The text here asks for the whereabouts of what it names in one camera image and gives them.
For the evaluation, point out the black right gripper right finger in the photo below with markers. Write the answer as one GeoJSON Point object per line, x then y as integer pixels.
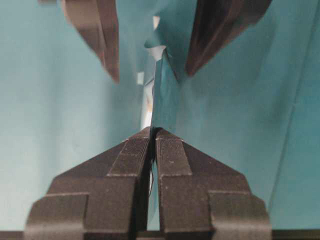
{"type": "Point", "coordinates": [201, 198]}

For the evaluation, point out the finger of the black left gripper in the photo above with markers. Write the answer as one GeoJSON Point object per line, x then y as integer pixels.
{"type": "Point", "coordinates": [216, 24]}
{"type": "Point", "coordinates": [97, 23]}

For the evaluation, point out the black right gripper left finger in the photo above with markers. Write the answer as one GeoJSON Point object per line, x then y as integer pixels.
{"type": "Point", "coordinates": [103, 198]}

